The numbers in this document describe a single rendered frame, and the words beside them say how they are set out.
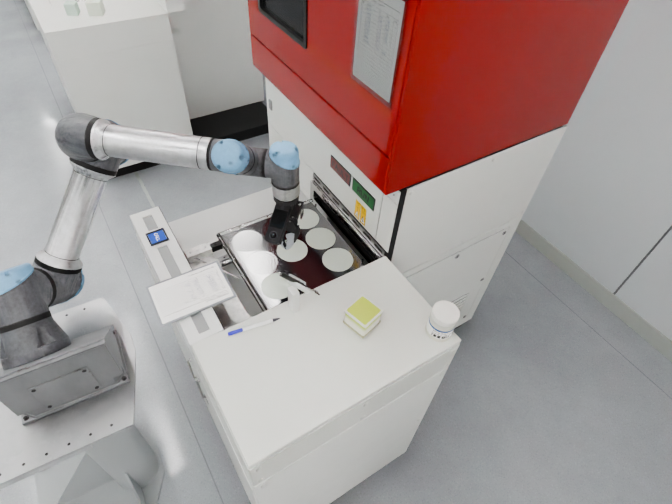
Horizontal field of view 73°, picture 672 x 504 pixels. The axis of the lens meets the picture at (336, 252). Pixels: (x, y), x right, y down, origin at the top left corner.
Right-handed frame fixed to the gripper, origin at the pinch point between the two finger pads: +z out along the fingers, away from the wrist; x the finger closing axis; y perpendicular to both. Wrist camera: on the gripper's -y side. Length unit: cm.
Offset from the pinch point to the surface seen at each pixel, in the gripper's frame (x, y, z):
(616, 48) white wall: -106, 139, -21
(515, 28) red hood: -48, 26, -63
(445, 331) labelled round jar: -50, -19, -5
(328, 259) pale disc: -12.4, 5.6, 7.3
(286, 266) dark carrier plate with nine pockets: -0.6, -1.2, 7.2
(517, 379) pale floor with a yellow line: -104, 35, 97
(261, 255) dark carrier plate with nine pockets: 8.6, 0.8, 7.4
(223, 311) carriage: 12.0, -21.5, 9.3
